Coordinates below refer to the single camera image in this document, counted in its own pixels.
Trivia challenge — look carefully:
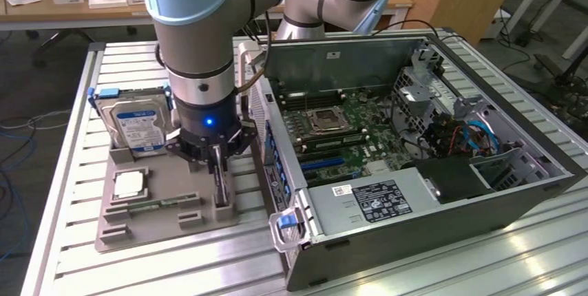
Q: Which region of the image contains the RAM stick with white label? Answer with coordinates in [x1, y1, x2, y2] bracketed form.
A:
[301, 133, 370, 154]

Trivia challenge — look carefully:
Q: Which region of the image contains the dark grey PC case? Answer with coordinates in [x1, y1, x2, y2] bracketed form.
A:
[237, 32, 588, 292]

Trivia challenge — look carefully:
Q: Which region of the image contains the flat white box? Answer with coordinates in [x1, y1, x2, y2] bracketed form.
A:
[87, 0, 129, 10]

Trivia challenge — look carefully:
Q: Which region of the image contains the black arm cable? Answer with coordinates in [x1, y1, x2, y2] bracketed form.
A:
[237, 10, 273, 104]

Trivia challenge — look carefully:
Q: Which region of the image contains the white floor cable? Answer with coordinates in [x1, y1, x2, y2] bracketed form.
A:
[0, 108, 73, 131]

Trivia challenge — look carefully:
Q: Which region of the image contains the grey power supply unit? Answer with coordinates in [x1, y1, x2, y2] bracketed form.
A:
[306, 167, 443, 237]

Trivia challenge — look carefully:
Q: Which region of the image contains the blue floor cable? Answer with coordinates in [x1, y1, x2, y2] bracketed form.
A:
[0, 130, 34, 262]

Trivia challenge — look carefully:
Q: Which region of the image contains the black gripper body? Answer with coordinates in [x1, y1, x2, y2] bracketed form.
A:
[177, 98, 245, 161]

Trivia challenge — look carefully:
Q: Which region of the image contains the wooden cabinet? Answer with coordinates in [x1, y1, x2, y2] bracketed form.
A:
[381, 0, 529, 44]

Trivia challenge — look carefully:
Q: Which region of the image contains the grey parts rack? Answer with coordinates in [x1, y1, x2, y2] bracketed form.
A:
[94, 108, 245, 254]

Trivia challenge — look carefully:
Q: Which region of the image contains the blue SATA wire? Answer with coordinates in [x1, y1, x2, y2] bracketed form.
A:
[461, 120, 502, 156]

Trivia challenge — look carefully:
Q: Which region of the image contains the black chair base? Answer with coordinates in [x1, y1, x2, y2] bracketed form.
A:
[26, 25, 139, 68]

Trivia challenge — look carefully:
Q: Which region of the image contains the black floor stand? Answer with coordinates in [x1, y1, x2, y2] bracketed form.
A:
[533, 53, 588, 121]

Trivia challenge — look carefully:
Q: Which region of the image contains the green RAM stick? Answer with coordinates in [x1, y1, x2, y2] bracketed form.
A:
[127, 196, 186, 213]

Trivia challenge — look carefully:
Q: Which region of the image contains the silver chipset heatsink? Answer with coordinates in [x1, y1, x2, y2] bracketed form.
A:
[367, 161, 393, 175]

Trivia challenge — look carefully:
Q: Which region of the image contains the CPU socket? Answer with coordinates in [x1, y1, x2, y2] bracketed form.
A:
[310, 106, 350, 136]

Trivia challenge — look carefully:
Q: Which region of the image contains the silver CPU chip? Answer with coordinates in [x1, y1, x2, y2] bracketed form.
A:
[114, 171, 149, 200]

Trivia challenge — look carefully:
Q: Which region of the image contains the hard disk with blue carrier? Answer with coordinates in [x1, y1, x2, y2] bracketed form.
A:
[86, 82, 175, 158]

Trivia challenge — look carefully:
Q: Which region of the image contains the blue expansion slot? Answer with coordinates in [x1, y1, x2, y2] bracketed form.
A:
[299, 156, 346, 171]

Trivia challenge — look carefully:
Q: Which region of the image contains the silver disk bay cage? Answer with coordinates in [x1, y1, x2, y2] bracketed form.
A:
[393, 46, 463, 113]

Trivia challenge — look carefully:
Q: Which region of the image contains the grey disk carrier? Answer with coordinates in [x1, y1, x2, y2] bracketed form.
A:
[469, 147, 539, 192]

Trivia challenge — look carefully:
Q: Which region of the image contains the white table frame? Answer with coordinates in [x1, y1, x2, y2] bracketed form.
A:
[501, 0, 588, 59]

